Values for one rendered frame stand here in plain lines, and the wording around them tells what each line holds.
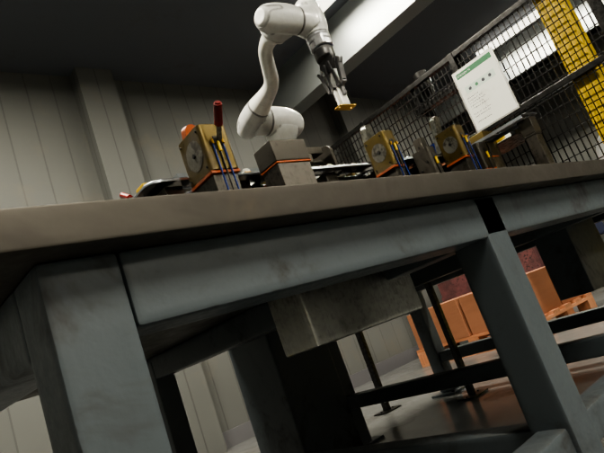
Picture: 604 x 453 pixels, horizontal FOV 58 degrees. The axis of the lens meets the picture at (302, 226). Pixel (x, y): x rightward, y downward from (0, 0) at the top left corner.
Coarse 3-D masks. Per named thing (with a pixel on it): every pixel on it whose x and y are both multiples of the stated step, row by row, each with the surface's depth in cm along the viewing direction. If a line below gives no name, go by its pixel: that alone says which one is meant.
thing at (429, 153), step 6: (420, 150) 186; (426, 150) 184; (432, 150) 186; (414, 156) 188; (420, 156) 187; (426, 156) 185; (432, 156) 184; (420, 162) 187; (426, 162) 185; (432, 162) 184; (438, 162) 184; (420, 168) 187; (426, 168) 185; (432, 168) 183; (438, 168) 184
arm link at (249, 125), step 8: (248, 112) 237; (240, 120) 242; (248, 120) 239; (256, 120) 238; (264, 120) 242; (272, 120) 245; (240, 128) 244; (248, 128) 242; (256, 128) 242; (264, 128) 244; (272, 128) 246; (240, 136) 249; (248, 136) 246; (256, 136) 249
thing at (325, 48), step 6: (318, 48) 200; (324, 48) 199; (330, 48) 200; (318, 54) 200; (324, 54) 199; (330, 54) 199; (318, 60) 202; (324, 60) 202; (330, 60) 199; (330, 72) 202
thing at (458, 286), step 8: (536, 248) 538; (520, 256) 536; (528, 256) 532; (536, 256) 529; (528, 264) 532; (536, 264) 528; (544, 264) 536; (448, 280) 583; (456, 280) 578; (464, 280) 572; (440, 288) 589; (448, 288) 584; (456, 288) 578; (464, 288) 573; (448, 296) 584; (456, 296) 578
